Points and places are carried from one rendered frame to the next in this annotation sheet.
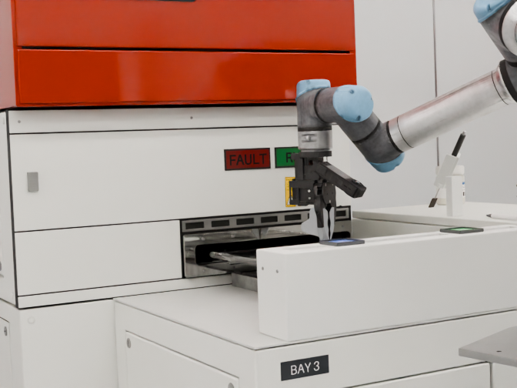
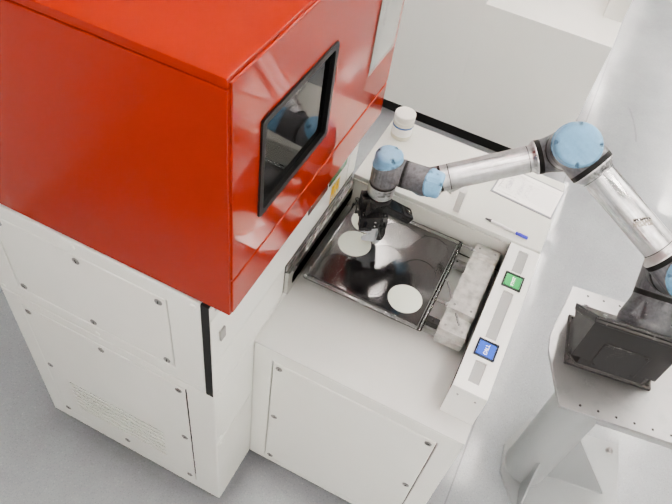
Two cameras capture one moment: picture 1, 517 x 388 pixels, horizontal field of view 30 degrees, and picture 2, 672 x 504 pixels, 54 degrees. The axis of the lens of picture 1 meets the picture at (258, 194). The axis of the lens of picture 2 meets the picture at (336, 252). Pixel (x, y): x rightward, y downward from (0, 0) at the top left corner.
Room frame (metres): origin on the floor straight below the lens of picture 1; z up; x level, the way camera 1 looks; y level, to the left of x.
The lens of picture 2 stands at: (1.21, 0.85, 2.39)
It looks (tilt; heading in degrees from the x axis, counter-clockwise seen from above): 50 degrees down; 316
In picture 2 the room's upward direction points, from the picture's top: 11 degrees clockwise
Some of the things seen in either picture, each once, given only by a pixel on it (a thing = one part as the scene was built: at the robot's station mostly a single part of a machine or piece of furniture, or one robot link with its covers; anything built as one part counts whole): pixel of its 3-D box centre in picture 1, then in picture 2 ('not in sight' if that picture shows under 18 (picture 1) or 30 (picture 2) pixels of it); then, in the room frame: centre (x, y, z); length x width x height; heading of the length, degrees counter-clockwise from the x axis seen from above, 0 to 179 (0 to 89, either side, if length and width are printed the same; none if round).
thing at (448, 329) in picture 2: not in sight; (452, 331); (1.73, -0.14, 0.89); 0.08 x 0.03 x 0.03; 29
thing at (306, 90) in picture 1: (315, 105); (387, 168); (2.10, -0.13, 1.21); 0.09 x 0.08 x 0.11; 35
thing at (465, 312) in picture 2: not in sight; (461, 310); (1.77, -0.21, 0.89); 0.08 x 0.03 x 0.03; 29
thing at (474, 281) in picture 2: not in sight; (467, 297); (1.81, -0.28, 0.87); 0.36 x 0.08 x 0.03; 119
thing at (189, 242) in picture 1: (271, 247); (320, 234); (2.21, -0.02, 0.89); 0.44 x 0.02 x 0.10; 119
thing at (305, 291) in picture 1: (407, 277); (492, 327); (1.68, -0.25, 0.89); 0.55 x 0.09 x 0.14; 119
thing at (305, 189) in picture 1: (313, 178); (373, 208); (2.11, -0.12, 1.05); 0.09 x 0.08 x 0.12; 63
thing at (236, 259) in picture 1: (251, 262); (361, 301); (1.94, 0.02, 0.90); 0.37 x 0.01 x 0.01; 29
